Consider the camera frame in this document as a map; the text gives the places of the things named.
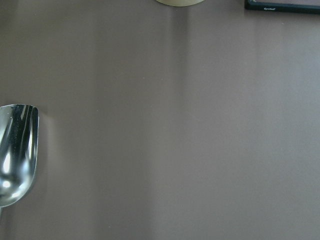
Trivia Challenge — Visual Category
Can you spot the silver metal ice scoop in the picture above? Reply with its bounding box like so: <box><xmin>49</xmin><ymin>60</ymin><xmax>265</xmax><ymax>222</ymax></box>
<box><xmin>0</xmin><ymin>104</ymin><xmax>40</xmax><ymax>212</ymax></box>

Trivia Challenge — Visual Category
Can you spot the cream rabbit serving tray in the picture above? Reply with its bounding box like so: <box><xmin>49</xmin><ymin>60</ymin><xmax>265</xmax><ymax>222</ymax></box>
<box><xmin>156</xmin><ymin>0</ymin><xmax>204</xmax><ymax>7</ymax></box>

